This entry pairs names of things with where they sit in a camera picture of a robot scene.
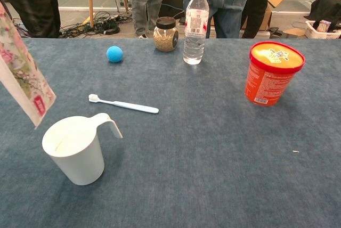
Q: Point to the floral white toothpaste tube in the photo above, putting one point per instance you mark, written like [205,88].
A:
[21,79]

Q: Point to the light blue toothbrush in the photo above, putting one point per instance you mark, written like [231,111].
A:
[128,104]

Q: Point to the person in black clothes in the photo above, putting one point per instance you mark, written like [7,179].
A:
[37,12]

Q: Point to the blue foam ball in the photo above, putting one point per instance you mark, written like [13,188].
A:
[115,54]

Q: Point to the glass jar white lid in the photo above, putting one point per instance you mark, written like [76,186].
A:
[164,40]

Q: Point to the clear plastic water bottle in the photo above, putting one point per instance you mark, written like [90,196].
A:
[194,41]

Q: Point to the person in black trousers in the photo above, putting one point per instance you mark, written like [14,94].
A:
[255,7]

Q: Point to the blue table cloth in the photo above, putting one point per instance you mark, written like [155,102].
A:
[186,158]

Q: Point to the orange tub with red rim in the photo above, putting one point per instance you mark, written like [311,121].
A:
[269,84]

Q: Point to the white plastic basket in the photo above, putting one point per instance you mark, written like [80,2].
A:
[311,33]

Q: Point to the black cloth covered object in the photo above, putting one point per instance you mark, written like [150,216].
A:
[327,7]

